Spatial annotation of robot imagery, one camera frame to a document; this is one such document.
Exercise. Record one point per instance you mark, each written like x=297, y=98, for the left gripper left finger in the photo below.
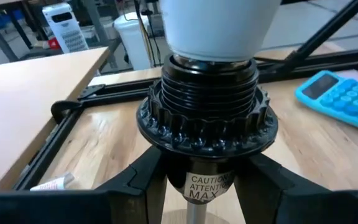
x=73, y=208

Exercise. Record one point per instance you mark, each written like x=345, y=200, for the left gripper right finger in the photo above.
x=306, y=208

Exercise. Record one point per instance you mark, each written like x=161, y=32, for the table lamp with wooden base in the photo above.
x=207, y=124

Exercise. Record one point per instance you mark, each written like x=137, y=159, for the white light bulb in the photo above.
x=219, y=28

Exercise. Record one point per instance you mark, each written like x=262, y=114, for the light wooden desk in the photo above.
x=26, y=109

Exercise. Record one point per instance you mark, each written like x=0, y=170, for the teal calculator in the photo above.
x=340, y=99

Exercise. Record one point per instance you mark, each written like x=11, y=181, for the white round bin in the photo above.
x=134, y=43

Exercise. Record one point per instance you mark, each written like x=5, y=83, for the black aluminium table frame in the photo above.
x=110, y=93

